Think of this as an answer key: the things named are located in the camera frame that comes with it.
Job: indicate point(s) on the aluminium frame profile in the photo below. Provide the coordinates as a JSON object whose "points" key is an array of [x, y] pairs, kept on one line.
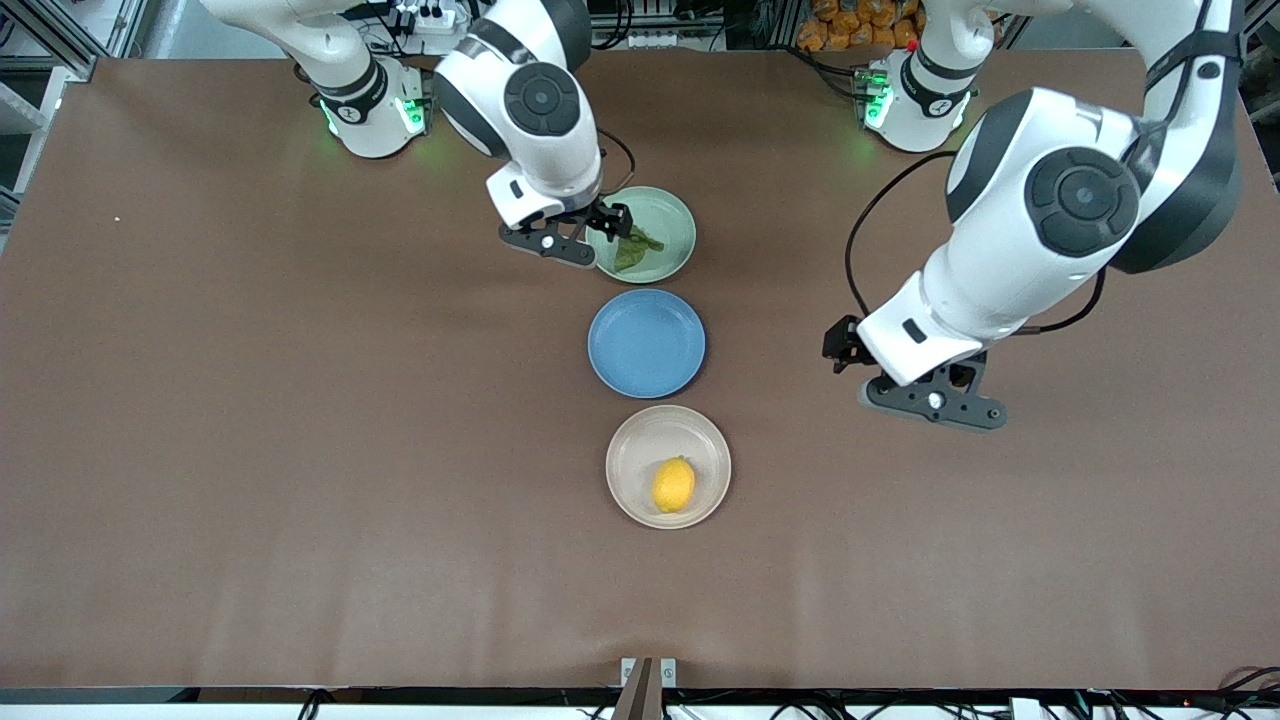
{"points": [[1262, 40], [60, 35]]}

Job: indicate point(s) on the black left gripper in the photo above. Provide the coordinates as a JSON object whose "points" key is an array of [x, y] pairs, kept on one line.
{"points": [[843, 345]]}

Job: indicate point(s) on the metal table edge bracket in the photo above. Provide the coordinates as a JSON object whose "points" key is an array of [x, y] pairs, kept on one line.
{"points": [[648, 685]]}

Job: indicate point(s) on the yellow lemon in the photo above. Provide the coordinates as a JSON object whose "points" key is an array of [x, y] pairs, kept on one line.
{"points": [[673, 485]]}

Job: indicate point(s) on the green lettuce leaf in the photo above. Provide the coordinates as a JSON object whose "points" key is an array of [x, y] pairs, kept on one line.
{"points": [[635, 252]]}

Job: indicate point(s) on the light green plate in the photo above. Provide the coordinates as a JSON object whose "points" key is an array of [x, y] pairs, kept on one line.
{"points": [[670, 215]]}

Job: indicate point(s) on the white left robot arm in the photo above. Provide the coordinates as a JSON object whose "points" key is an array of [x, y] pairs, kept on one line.
{"points": [[1000, 260]]}

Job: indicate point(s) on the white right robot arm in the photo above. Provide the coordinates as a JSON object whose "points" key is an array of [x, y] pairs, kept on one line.
{"points": [[540, 100]]}

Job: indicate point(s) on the white power strip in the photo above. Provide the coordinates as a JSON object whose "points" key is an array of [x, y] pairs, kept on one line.
{"points": [[430, 18]]}

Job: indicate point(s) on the bag of orange fruits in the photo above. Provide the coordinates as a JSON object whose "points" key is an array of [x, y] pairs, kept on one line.
{"points": [[850, 25]]}

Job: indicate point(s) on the beige plate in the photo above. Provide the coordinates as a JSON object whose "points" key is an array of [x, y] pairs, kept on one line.
{"points": [[640, 450]]}

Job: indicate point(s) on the blue plate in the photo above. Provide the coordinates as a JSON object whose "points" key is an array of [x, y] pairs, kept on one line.
{"points": [[646, 343]]}

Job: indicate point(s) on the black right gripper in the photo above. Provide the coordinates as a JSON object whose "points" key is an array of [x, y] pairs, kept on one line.
{"points": [[606, 217]]}

